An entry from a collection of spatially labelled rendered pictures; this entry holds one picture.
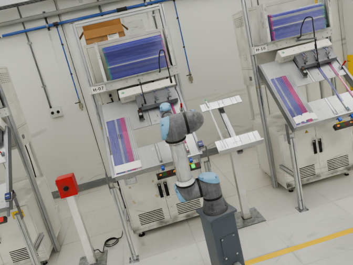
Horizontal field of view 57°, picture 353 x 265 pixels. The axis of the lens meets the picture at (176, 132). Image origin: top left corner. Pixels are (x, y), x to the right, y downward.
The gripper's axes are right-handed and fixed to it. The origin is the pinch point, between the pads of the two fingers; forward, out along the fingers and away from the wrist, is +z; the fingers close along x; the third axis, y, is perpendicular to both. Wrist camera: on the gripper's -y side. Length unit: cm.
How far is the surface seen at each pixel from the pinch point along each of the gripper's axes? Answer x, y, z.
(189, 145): 14.0, -2.1, 13.2
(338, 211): 115, 58, 69
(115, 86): -31, -65, -13
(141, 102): -13.2, -47.7, -3.6
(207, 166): 22.6, 12.8, 25.3
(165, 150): -5.0, -3.6, 12.9
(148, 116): -10.9, -37.4, 5.0
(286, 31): 124, -68, -24
